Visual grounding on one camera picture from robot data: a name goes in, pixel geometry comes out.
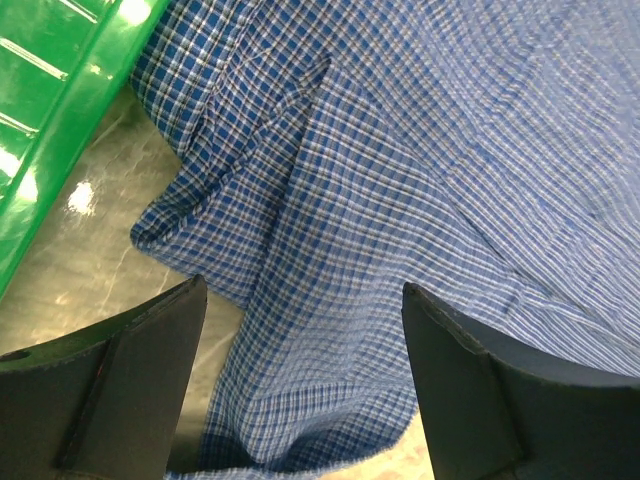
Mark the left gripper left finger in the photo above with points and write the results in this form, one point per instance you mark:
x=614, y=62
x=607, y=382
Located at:
x=102, y=402

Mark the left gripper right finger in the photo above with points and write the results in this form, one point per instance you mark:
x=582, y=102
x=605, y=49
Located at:
x=493, y=407

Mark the blue plaid long sleeve shirt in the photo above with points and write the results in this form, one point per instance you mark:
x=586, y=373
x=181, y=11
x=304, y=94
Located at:
x=334, y=150

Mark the green plastic tray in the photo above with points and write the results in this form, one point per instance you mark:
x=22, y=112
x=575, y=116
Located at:
x=62, y=64

